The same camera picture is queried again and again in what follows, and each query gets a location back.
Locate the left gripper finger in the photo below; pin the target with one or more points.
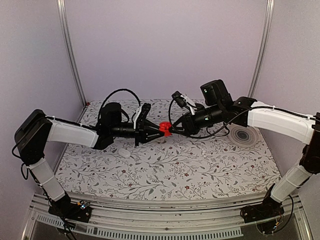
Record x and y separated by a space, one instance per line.
149 136
152 127

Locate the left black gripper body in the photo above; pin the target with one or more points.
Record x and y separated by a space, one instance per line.
139 136

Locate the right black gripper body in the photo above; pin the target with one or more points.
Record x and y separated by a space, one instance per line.
195 127

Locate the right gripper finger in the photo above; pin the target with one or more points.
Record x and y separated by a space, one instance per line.
180 123
176 131

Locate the red earbud charging case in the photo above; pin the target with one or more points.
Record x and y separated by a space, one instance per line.
165 127

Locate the beige earbud charging case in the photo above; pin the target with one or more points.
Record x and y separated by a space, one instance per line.
161 141

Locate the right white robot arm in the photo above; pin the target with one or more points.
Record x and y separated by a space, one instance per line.
248 112

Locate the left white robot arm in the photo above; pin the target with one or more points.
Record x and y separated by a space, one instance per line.
38 129

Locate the white oval earbud case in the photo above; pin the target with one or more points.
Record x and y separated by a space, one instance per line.
124 153

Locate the dark grey mug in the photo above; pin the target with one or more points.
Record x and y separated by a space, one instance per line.
199 106

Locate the floral patterned table mat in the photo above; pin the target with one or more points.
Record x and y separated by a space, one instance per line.
180 169

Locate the white ringed coaster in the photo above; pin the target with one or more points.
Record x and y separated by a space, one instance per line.
243 136

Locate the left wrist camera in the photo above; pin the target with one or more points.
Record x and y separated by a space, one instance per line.
141 115

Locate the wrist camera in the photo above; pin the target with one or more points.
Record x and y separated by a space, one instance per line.
184 101
141 115

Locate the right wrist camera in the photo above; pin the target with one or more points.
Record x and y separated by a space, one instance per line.
184 101

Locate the right aluminium frame post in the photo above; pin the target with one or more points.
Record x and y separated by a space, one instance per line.
267 24

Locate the aluminium frame post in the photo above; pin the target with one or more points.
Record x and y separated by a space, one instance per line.
267 24
61 7

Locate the front aluminium rail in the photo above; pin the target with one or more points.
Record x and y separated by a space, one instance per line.
128 219

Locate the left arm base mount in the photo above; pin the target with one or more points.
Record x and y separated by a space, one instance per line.
71 211

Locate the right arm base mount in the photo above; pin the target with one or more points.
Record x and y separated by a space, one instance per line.
257 212

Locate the left aluminium frame post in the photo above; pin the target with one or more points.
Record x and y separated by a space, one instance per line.
61 7

